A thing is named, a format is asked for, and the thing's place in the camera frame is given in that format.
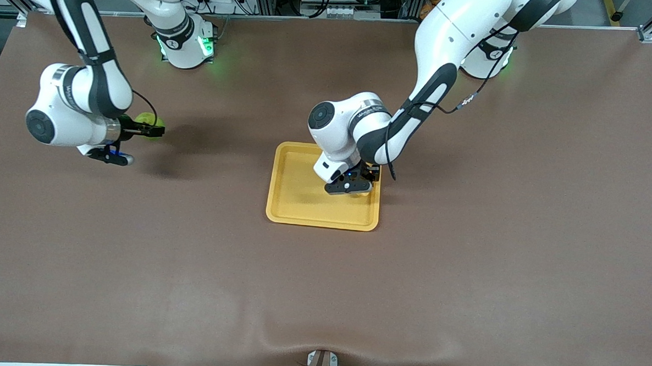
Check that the green apple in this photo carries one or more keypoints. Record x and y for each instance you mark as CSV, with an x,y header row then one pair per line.
x,y
151,119

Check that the aluminium table edge rail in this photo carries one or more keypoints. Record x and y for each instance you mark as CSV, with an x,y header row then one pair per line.
x,y
322,19

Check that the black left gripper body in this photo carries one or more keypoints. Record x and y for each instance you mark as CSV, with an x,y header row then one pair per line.
x,y
371,171

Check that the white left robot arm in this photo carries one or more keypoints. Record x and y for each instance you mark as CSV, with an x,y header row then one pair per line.
x,y
442,39

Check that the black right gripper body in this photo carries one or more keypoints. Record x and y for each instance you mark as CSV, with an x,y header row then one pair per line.
x,y
126,131

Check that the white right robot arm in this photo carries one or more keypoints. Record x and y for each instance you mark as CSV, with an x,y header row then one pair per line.
x,y
59,122

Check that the yellow plastic tray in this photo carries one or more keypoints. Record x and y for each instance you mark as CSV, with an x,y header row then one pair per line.
x,y
303,204

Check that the brown table mat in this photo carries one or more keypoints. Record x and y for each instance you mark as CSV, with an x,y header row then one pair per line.
x,y
136,252

